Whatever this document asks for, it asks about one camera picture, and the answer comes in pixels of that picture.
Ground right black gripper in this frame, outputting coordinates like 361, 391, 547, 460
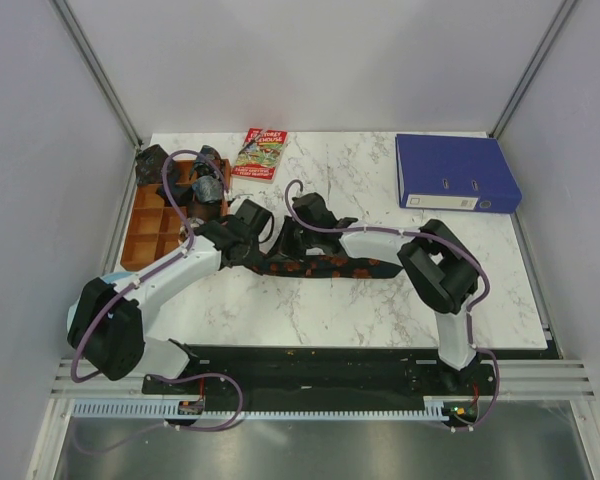
266, 216, 319, 263

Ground red paperback book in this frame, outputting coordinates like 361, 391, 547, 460
232, 128, 288, 183

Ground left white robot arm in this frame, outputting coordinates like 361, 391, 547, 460
67, 199, 273, 393

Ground wooden compartment tray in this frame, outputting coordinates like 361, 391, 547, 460
119, 158, 231, 272

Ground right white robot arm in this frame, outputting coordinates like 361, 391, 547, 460
284, 192, 491, 394

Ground aluminium extrusion rail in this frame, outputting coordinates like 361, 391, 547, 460
50, 359, 595, 401

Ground white slotted cable duct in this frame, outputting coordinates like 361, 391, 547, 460
70, 395, 472, 421

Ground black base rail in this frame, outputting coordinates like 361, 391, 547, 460
142, 344, 495, 408

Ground rolled teal patterned tie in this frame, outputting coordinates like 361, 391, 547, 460
190, 145, 224, 179

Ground blue ring binder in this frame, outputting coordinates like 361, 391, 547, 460
395, 134, 522, 214

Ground rolled grey blue tie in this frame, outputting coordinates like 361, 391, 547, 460
191, 175, 224, 204

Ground aluminium frame post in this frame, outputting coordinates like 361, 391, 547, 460
50, 0, 143, 150
489, 0, 581, 139

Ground left aluminium frame post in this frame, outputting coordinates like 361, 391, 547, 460
50, 0, 143, 150

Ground dark blue patterned tie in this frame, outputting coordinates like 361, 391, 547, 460
134, 144, 178, 187

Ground black tie orange flowers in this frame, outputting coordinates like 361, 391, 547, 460
244, 255, 403, 279

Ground right aluminium frame post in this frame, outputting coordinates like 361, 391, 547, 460
489, 0, 581, 139

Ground dark navy tie in tray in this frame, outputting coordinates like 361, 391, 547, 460
156, 169, 194, 207

